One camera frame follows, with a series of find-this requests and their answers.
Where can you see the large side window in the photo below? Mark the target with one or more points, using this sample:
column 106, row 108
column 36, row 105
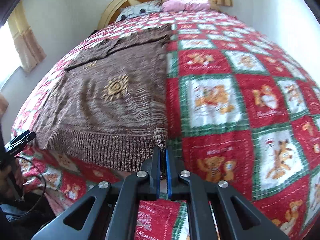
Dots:
column 8, row 57

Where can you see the orange curtain edge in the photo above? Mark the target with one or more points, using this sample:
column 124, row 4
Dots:
column 3, row 103

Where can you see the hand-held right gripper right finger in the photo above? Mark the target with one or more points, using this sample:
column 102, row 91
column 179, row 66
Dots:
column 170, row 175

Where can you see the long yellow curtain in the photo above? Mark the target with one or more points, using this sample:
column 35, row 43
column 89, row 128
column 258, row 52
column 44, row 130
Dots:
column 25, row 40

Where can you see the pink pillow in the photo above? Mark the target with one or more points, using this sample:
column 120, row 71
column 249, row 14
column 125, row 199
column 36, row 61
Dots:
column 186, row 3

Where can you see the brown knit sweater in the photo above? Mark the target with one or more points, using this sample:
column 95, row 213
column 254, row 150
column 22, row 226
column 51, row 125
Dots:
column 105, row 100

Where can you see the red checkered printed bedspread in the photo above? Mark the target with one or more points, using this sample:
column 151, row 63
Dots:
column 237, row 92

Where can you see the grey patterned pillow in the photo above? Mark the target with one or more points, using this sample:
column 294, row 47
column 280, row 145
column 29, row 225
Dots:
column 138, row 10

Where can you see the cream wooden headboard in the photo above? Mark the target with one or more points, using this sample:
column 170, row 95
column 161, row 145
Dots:
column 117, row 2

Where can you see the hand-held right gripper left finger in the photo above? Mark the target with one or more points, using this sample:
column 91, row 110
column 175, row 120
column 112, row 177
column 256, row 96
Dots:
column 156, row 170

